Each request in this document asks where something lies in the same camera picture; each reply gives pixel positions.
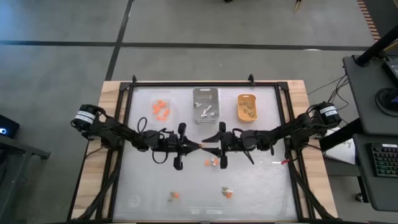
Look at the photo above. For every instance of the black frame clamp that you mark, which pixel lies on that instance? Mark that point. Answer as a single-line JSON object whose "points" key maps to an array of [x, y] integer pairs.
{"points": [[251, 80], [134, 79]]}

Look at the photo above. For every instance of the grey plastic bin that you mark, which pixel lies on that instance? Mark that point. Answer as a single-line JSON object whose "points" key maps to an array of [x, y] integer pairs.
{"points": [[205, 120]]}

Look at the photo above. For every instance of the yellow plastic basket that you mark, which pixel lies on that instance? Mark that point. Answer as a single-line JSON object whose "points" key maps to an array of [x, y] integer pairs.
{"points": [[247, 119]]}

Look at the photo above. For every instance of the black mat with orange stripes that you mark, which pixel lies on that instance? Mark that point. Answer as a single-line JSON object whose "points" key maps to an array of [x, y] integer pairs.
{"points": [[382, 12]]}

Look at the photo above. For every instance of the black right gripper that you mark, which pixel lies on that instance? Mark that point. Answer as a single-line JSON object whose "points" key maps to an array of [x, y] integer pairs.
{"points": [[233, 141]]}

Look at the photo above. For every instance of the white paper sheet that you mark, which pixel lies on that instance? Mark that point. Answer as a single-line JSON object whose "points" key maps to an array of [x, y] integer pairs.
{"points": [[343, 152]]}

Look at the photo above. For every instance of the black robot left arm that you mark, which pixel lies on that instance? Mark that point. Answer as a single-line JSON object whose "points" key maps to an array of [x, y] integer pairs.
{"points": [[118, 129]]}

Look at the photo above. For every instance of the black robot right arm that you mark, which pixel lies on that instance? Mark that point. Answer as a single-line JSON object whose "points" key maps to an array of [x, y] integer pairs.
{"points": [[298, 127]]}

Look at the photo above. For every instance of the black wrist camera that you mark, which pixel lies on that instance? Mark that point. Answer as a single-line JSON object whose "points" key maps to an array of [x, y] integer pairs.
{"points": [[178, 164], [223, 162]]}

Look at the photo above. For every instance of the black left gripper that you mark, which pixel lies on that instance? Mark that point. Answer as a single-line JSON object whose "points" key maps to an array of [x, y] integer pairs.
{"points": [[171, 143]]}

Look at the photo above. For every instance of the black backlit keyboard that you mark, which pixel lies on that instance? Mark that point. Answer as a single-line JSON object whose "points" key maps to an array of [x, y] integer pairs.
{"points": [[385, 160]]}

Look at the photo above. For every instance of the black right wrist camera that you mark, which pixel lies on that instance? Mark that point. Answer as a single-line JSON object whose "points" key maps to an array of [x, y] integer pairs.
{"points": [[223, 162]]}

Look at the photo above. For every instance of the black round stand base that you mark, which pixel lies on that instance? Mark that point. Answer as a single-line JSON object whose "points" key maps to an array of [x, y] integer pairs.
{"points": [[387, 99]]}

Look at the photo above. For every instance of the black device with blue light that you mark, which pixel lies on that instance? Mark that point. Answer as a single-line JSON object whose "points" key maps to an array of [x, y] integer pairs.
{"points": [[11, 124]]}

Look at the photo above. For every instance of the clear plastic bin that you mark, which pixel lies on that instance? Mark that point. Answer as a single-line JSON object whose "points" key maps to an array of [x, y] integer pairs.
{"points": [[166, 123]]}

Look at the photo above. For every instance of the grey metal desk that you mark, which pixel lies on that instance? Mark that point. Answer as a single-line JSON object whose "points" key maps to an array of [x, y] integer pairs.
{"points": [[28, 148]]}

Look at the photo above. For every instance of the black desk pole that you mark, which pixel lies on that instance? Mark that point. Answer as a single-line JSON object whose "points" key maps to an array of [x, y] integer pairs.
{"points": [[376, 46]]}

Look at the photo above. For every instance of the small pink clip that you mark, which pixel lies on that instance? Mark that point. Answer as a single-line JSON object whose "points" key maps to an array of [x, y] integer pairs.
{"points": [[283, 161]]}

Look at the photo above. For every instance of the dark grey side desk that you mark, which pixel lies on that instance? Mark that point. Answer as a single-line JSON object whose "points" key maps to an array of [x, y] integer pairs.
{"points": [[363, 186], [363, 93]]}

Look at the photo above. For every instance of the black caster wheel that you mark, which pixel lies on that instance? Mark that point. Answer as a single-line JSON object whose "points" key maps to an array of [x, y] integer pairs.
{"points": [[359, 198]]}

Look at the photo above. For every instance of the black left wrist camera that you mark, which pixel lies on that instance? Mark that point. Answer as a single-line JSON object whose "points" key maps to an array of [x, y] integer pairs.
{"points": [[178, 164]]}

